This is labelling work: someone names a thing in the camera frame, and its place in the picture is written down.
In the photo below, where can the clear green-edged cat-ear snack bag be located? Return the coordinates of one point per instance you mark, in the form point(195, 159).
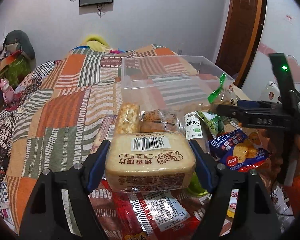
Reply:
point(224, 94)

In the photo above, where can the clear rice cracker pack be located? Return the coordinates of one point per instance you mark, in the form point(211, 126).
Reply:
point(128, 119)

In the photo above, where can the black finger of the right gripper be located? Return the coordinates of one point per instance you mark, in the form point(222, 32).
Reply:
point(229, 111)

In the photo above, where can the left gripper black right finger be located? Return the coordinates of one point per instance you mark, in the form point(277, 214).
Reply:
point(255, 216)

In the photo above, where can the brown wooden door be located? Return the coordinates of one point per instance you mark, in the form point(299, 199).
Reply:
point(242, 35)

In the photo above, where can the pink plush toy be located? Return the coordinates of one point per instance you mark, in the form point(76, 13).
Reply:
point(7, 91)

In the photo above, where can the clear brown pastry pack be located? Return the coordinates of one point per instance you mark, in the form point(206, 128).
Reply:
point(161, 121)

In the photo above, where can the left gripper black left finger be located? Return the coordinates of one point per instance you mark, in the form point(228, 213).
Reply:
point(59, 206)

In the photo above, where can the blue cracker snack bag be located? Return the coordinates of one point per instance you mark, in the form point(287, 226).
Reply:
point(239, 150)

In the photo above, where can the white suitcase with stickers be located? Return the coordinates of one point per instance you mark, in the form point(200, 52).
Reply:
point(271, 93)

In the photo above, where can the beige toasted bun slices pack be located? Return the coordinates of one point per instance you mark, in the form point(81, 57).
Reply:
point(149, 162)

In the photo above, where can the right hand holding gripper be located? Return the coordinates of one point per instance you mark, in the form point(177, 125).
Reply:
point(275, 146)

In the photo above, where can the long brown-printed biscuit pack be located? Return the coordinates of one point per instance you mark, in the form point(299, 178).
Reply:
point(105, 132)

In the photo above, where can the grey-green clothes pile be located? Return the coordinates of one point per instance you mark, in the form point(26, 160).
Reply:
point(16, 55)

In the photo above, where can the white green-text snack packet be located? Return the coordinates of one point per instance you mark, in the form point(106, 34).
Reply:
point(193, 129)

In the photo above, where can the orange striped patchwork bedspread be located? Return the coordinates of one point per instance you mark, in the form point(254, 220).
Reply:
point(54, 118)

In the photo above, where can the red snack bag white label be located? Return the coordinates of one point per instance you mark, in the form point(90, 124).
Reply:
point(159, 215)

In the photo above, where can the green pea snack bag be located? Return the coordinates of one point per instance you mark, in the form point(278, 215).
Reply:
point(213, 122)

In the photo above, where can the yellow curved headboard cushion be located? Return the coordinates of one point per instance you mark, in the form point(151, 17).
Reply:
point(96, 43)

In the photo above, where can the pink heart wall decals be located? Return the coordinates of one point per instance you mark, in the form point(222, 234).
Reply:
point(294, 66)

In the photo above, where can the clear plastic storage bin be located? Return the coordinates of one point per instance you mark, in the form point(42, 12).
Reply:
point(169, 81)

